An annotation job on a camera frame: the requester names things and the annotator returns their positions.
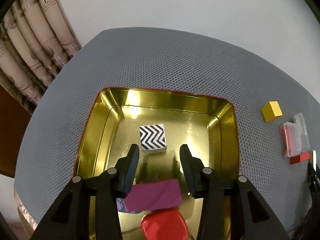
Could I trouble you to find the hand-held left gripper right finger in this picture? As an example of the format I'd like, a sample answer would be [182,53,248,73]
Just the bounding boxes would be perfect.
[179,144,292,240]

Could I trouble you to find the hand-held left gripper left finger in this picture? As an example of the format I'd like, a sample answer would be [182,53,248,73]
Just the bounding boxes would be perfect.
[30,144,140,240]

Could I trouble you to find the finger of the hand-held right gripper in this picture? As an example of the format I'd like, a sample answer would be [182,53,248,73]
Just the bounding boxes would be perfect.
[307,150,320,198]

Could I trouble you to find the red rectangular block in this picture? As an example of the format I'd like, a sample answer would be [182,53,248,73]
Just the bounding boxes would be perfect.
[289,153,311,165]

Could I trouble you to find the white black zigzag cube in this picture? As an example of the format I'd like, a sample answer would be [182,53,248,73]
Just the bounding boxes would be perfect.
[139,124,167,153]

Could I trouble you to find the red tin box gold interior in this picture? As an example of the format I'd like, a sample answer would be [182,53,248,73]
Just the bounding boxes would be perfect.
[74,87,239,240]

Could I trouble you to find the pink rectangular block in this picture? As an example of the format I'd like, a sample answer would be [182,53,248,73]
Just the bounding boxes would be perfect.
[124,179,183,212]

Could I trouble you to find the clear plastic box blue insert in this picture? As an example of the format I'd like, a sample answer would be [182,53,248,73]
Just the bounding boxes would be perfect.
[294,113,310,154]

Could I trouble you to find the clear case with red insert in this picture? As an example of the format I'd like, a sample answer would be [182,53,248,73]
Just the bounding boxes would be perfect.
[280,122,302,158]

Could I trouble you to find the blue patterned small item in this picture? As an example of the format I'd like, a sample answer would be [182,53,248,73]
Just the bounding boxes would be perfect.
[116,197,143,214]

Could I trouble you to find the red rounded square box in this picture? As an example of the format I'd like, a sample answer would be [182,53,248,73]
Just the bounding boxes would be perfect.
[141,209,189,240]

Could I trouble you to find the yellow striped cube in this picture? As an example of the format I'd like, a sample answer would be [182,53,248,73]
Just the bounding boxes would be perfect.
[261,101,283,123]

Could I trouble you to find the grey honeycomb mat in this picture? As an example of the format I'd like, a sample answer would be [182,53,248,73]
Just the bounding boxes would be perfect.
[14,27,320,240]

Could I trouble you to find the beige patterned cloth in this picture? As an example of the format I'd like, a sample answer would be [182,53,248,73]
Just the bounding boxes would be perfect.
[14,190,42,233]

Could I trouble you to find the brown wooden furniture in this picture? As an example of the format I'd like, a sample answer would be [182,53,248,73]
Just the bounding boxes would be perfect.
[0,82,34,178]

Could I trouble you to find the beige patterned curtain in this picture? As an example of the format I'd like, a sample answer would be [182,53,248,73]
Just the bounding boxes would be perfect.
[0,0,83,113]

